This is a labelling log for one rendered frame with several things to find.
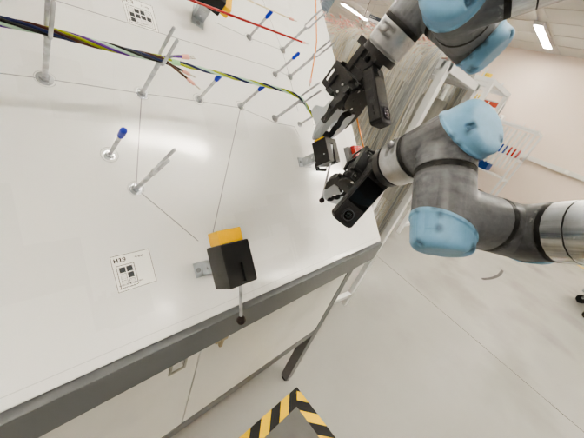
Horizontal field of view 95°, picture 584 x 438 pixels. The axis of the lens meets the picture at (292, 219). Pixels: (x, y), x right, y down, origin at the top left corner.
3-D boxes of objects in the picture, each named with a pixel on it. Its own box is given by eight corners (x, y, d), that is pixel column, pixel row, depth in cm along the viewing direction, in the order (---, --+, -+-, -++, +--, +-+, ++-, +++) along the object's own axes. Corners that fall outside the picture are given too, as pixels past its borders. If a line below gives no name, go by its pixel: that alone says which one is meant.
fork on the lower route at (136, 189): (138, 197, 39) (175, 166, 29) (126, 190, 38) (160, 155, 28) (145, 187, 40) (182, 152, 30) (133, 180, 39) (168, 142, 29)
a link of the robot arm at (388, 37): (420, 48, 50) (402, 30, 44) (401, 70, 53) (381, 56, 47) (396, 26, 53) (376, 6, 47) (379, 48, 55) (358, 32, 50)
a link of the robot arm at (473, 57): (464, 69, 38) (413, 21, 41) (471, 82, 47) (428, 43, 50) (523, 11, 34) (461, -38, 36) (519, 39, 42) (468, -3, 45)
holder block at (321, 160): (315, 166, 62) (329, 160, 59) (311, 143, 63) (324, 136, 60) (327, 167, 65) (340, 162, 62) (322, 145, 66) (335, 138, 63)
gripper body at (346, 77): (338, 93, 63) (376, 43, 56) (358, 118, 60) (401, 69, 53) (318, 84, 58) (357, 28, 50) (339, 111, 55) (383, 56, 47)
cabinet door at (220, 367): (316, 330, 107) (359, 256, 89) (183, 425, 68) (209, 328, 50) (312, 326, 109) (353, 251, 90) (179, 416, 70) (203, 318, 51)
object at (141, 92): (149, 100, 43) (185, 43, 33) (136, 98, 42) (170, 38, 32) (146, 88, 43) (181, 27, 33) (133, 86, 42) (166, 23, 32)
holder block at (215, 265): (207, 327, 43) (242, 334, 36) (189, 252, 43) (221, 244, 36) (231, 315, 46) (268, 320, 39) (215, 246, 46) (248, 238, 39)
